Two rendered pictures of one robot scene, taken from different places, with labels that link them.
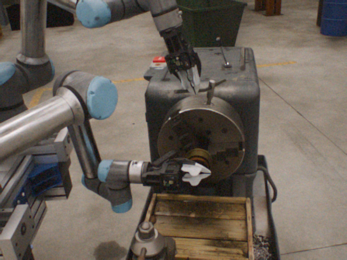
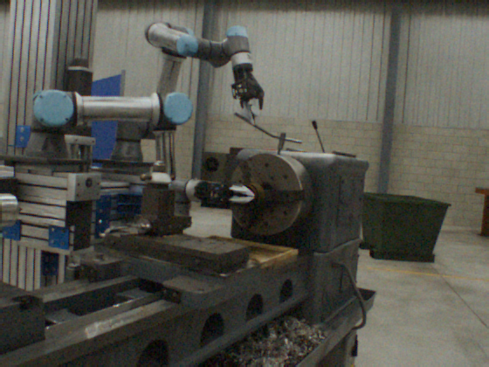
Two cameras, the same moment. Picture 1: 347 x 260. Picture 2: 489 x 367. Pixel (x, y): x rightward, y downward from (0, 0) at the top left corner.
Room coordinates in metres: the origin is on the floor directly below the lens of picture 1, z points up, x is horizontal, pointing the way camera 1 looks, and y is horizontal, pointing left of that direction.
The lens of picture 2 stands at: (-0.52, -0.58, 1.20)
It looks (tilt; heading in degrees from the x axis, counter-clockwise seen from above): 3 degrees down; 18
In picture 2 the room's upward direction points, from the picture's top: 4 degrees clockwise
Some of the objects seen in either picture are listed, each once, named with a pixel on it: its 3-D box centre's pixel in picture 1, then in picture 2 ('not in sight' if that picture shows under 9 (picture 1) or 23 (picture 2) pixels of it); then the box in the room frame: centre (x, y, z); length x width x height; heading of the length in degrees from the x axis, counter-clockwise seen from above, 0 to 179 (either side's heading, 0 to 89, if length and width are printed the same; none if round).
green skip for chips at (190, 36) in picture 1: (201, 27); (396, 225); (6.30, -0.63, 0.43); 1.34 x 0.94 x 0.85; 19
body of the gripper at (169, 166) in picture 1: (162, 174); (214, 192); (0.97, 0.04, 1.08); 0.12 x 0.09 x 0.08; 78
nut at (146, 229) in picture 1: (146, 228); (159, 166); (0.63, 0.08, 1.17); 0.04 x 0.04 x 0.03
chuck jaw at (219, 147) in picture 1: (225, 150); (282, 195); (1.08, -0.18, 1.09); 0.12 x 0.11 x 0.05; 80
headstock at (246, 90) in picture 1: (204, 103); (303, 195); (1.57, -0.16, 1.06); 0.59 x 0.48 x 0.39; 170
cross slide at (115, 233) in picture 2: not in sight; (170, 245); (0.61, 0.01, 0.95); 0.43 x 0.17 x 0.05; 80
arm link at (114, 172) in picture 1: (116, 171); (180, 189); (1.00, 0.19, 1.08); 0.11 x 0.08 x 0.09; 78
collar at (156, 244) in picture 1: (147, 239); (158, 177); (0.63, 0.08, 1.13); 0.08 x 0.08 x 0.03
